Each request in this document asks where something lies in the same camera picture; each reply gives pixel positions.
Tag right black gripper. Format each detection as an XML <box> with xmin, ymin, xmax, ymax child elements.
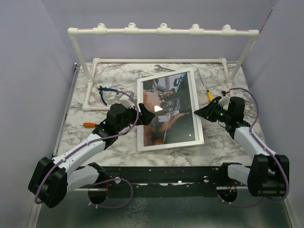
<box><xmin>195</xmin><ymin>99</ymin><xmax>232</xmax><ymax>123</ymax></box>

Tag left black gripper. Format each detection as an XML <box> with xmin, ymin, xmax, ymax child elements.
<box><xmin>116</xmin><ymin>103</ymin><xmax>155</xmax><ymax>133</ymax></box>

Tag white picture frame with photo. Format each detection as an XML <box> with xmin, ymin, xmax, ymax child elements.
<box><xmin>137</xmin><ymin>68</ymin><xmax>204</xmax><ymax>152</ymax></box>

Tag yellow black handled screwdriver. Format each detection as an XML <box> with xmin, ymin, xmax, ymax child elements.
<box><xmin>205</xmin><ymin>86</ymin><xmax>213</xmax><ymax>103</ymax></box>

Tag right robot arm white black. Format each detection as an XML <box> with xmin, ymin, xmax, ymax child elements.
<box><xmin>194</xmin><ymin>96</ymin><xmax>289</xmax><ymax>199</ymax></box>

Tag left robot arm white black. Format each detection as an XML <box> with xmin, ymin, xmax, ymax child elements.
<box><xmin>28</xmin><ymin>103</ymin><xmax>155</xmax><ymax>208</ymax></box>

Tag silver open-end wrench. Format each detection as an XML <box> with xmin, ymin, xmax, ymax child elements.
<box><xmin>154</xmin><ymin>65</ymin><xmax>175</xmax><ymax>72</ymax></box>

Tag white PVC pipe rack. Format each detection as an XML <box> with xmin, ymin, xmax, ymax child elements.
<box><xmin>67</xmin><ymin>22</ymin><xmax>260</xmax><ymax>111</ymax></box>

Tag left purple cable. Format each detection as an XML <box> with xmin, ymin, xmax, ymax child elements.
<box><xmin>35</xmin><ymin>91</ymin><xmax>140</xmax><ymax>210</ymax></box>

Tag purple cable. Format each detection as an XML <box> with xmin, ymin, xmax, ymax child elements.
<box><xmin>35</xmin><ymin>91</ymin><xmax>140</xmax><ymax>210</ymax></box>
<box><xmin>220</xmin><ymin>87</ymin><xmax>290</xmax><ymax>208</ymax></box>

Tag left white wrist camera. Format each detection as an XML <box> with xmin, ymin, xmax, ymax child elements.
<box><xmin>119</xmin><ymin>91</ymin><xmax>134</xmax><ymax>108</ymax></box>

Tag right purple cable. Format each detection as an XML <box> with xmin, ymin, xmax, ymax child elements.
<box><xmin>220</xmin><ymin>87</ymin><xmax>290</xmax><ymax>208</ymax></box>

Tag blue handled pliers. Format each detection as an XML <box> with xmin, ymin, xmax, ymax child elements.
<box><xmin>96</xmin><ymin>85</ymin><xmax>121</xmax><ymax>106</ymax></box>

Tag orange handled screwdriver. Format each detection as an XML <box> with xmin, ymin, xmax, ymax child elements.
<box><xmin>83</xmin><ymin>122</ymin><xmax>98</xmax><ymax>128</ymax></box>

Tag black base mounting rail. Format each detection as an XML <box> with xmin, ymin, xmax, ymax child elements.
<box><xmin>81</xmin><ymin>166</ymin><xmax>241</xmax><ymax>201</ymax></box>

